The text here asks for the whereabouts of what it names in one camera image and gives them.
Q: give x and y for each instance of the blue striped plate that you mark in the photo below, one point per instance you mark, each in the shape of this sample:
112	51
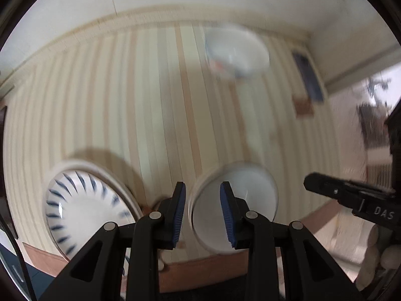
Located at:
84	203

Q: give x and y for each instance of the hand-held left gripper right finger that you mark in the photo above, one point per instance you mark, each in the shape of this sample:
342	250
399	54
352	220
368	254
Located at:
227	213

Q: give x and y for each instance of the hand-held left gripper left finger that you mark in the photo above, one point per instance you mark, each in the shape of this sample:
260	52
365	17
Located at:
178	213

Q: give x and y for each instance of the person's right hand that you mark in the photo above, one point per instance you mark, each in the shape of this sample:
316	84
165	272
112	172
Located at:
379	254

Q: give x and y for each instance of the frosted glass sliding door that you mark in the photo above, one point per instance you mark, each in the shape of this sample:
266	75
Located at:
369	106

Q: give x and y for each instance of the white bowl with coloured print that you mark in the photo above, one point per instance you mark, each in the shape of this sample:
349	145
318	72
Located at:
238	50

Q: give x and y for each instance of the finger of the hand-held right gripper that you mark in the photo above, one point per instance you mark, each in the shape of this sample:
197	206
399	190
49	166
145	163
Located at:
329	186

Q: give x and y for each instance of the small brown card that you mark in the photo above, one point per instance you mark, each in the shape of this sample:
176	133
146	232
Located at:
303	106

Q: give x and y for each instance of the striped cat tablecloth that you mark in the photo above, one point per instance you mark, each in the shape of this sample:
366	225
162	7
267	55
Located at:
125	100

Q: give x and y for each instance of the white plate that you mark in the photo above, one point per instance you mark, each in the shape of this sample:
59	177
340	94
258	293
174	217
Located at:
120	183

